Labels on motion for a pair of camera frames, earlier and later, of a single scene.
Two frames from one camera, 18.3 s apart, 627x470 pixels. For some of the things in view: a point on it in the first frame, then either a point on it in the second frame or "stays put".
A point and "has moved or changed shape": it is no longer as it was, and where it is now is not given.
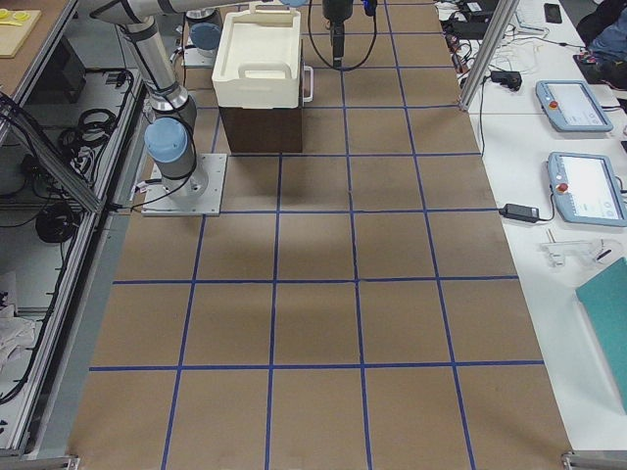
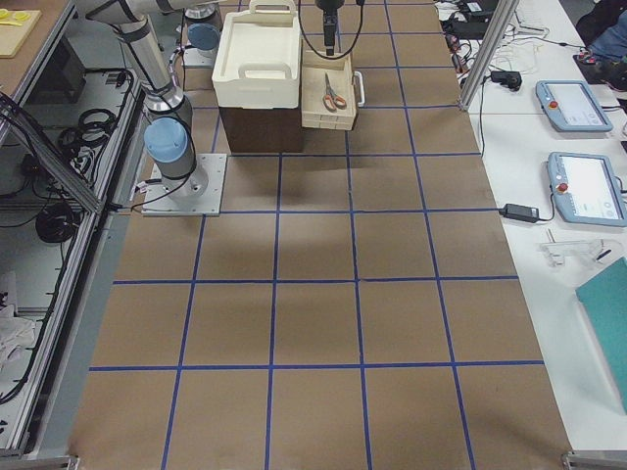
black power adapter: [520, 211] stays put
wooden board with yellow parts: [15, 24] stays put
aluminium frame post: [505, 12] stays put
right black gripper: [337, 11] -> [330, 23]
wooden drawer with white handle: [307, 83] has moved or changed shape
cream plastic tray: [258, 65] stays put
